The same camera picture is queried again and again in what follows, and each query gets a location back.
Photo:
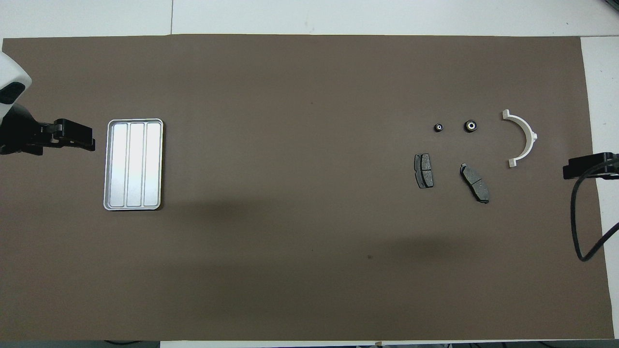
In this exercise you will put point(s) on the long dark grey brake pad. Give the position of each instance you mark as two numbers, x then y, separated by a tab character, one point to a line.
475	182

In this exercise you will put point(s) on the rectangular dark grey brake pad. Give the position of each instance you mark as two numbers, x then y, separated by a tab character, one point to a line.
424	171

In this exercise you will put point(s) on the large black bearing gear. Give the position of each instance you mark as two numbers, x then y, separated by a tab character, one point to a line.
471	126

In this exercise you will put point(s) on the white semicircular plastic bracket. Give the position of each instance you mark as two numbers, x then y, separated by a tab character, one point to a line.
528	131

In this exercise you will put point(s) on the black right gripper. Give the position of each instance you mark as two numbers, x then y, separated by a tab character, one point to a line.
611	162

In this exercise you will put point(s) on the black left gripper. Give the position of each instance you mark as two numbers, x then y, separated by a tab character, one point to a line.
19	130

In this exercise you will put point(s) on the silver metal tray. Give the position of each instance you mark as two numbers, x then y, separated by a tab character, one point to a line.
133	164

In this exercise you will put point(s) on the brown table mat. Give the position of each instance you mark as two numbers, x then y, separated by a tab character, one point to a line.
290	266

